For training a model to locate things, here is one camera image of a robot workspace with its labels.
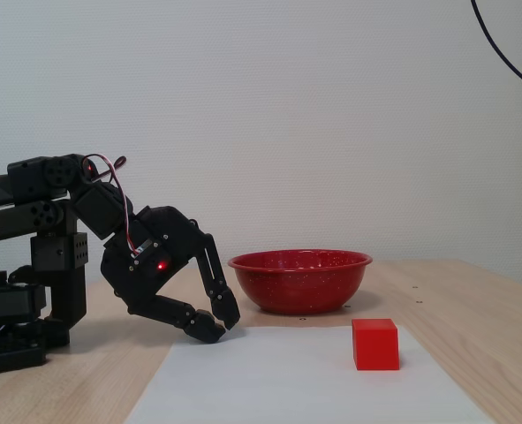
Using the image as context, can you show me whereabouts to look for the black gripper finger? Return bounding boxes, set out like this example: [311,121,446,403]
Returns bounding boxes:
[130,293,226,345]
[193,231,242,331]

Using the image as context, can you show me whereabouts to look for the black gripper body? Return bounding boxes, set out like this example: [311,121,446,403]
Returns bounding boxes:
[99,204,209,315]

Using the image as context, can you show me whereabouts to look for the red cube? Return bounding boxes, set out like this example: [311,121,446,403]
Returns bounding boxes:
[351,318,401,371]

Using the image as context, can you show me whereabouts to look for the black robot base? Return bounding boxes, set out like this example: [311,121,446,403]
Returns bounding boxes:
[0,264,72,377]

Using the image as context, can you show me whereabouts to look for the red speckled enamel bowl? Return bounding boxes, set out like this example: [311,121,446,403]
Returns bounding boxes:
[227,249,374,315]

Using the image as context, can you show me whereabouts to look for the white paper sheet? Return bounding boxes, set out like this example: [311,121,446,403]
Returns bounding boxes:
[123,325,496,424]

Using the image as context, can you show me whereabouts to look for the red white servo wire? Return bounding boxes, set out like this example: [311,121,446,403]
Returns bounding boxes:
[82,153,143,258]

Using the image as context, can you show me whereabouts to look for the thin black hanging cable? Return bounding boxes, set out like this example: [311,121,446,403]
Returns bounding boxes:
[470,0,522,95]

